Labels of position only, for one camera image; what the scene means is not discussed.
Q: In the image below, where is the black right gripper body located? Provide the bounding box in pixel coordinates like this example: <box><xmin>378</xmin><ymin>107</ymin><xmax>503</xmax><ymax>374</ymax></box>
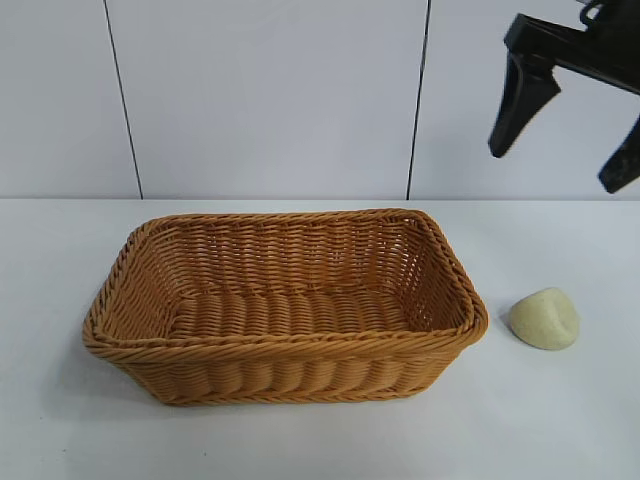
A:
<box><xmin>503</xmin><ymin>0</ymin><xmax>640</xmax><ymax>96</ymax></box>

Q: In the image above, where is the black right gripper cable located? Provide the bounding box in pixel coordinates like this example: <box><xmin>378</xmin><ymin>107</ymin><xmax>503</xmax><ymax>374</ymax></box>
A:
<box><xmin>578</xmin><ymin>0</ymin><xmax>607</xmax><ymax>22</ymax></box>

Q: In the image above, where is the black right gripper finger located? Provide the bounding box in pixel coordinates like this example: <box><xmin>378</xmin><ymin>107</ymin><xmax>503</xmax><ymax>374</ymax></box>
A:
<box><xmin>487</xmin><ymin>48</ymin><xmax>563</xmax><ymax>160</ymax></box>
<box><xmin>597</xmin><ymin>113</ymin><xmax>640</xmax><ymax>195</ymax></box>

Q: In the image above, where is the pale yellow egg yolk pastry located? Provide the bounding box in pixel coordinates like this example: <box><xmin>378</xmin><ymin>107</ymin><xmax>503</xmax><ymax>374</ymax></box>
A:
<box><xmin>508</xmin><ymin>286</ymin><xmax>581</xmax><ymax>352</ymax></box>

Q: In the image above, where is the brown woven wicker basket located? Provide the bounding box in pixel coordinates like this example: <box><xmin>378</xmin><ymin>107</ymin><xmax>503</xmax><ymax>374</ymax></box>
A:
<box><xmin>81</xmin><ymin>208</ymin><xmax>490</xmax><ymax>405</ymax></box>

